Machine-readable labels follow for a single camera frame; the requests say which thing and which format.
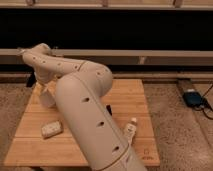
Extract wooden table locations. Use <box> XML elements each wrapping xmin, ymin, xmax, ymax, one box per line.
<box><xmin>4</xmin><ymin>79</ymin><xmax>160</xmax><ymax>167</ymax></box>

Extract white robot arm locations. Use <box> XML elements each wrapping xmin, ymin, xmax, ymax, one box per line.
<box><xmin>22</xmin><ymin>43</ymin><xmax>147</xmax><ymax>171</ymax></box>

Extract blue electronic box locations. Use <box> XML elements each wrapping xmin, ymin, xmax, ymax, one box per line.
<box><xmin>183</xmin><ymin>91</ymin><xmax>205</xmax><ymax>107</ymax></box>

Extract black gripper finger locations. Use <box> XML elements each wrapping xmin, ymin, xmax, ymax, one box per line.
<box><xmin>106</xmin><ymin>105</ymin><xmax>112</xmax><ymax>116</ymax></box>

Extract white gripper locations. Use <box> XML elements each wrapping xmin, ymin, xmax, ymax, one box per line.
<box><xmin>39</xmin><ymin>84</ymin><xmax>55</xmax><ymax>108</ymax></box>

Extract black cable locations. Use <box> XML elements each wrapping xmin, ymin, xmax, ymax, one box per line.
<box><xmin>194</xmin><ymin>83</ymin><xmax>213</xmax><ymax>120</ymax></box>

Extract white plastic bottle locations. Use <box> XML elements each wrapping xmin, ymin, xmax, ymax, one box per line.
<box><xmin>124</xmin><ymin>117</ymin><xmax>137</xmax><ymax>144</ymax></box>

